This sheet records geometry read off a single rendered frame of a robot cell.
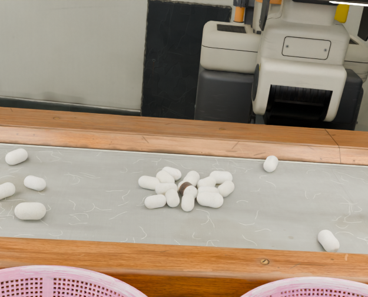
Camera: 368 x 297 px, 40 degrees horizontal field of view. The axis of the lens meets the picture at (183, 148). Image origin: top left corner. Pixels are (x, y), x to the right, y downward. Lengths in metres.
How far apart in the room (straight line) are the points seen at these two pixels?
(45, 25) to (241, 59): 1.53
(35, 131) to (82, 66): 2.02
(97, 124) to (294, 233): 0.41
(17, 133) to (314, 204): 0.50
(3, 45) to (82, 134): 2.16
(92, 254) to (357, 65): 1.27
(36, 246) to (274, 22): 0.96
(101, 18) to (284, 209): 2.20
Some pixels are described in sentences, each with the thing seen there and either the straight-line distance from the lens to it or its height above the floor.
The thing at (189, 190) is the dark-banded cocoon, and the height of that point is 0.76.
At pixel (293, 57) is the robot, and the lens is 1.37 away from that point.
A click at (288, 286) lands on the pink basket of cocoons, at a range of 0.55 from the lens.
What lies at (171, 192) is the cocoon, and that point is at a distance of 0.70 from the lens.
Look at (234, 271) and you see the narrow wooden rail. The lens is 0.56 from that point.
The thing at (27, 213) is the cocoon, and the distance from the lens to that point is 0.66.
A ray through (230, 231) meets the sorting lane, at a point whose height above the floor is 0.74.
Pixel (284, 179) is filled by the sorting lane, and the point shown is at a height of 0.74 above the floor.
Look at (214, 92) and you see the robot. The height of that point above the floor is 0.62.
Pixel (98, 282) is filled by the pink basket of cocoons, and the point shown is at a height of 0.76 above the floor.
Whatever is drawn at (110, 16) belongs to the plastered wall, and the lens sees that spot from 2.80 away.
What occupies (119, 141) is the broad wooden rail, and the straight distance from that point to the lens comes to 0.87.
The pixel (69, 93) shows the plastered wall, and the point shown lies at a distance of 2.96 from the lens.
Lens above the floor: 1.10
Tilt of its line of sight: 24 degrees down
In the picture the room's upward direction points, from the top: 6 degrees clockwise
